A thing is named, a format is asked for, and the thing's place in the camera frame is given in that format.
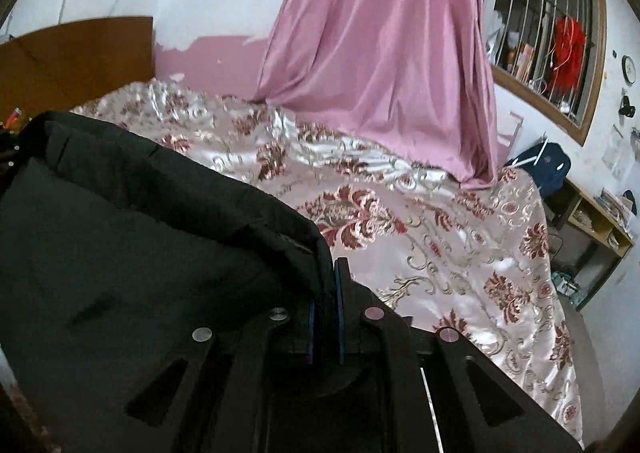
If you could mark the barred wooden frame window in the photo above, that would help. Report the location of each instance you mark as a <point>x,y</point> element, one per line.
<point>545,43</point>

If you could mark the floral satin bed cover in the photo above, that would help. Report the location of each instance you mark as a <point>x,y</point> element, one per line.
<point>425,243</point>

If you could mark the teal patterned container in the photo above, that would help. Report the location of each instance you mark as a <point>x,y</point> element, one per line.
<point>567,285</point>

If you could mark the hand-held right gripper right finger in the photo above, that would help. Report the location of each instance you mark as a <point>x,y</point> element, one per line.
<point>342,313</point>

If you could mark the dark blue backpack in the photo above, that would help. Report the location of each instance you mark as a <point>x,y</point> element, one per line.
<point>545,165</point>

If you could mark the white wall calendar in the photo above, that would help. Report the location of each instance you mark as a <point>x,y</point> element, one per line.
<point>614,149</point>

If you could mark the pink satin curtain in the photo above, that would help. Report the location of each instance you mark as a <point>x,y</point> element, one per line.
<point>380,43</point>

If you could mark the wooden headboard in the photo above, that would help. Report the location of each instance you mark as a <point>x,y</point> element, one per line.
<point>75,63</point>

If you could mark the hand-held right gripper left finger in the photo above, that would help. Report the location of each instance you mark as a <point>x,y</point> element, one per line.
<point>312,333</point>

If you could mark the wooden shelf desk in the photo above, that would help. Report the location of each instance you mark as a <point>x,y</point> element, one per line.
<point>590,238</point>

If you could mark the red cloth on window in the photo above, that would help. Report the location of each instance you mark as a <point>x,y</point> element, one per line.
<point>567,53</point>

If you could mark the black wall-hung object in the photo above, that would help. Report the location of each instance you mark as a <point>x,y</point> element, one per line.
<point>625,105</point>

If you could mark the black zip jacket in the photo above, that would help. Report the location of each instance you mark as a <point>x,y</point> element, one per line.
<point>125,243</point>

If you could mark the round wall clock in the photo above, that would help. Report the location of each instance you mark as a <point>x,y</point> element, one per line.
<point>629,68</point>

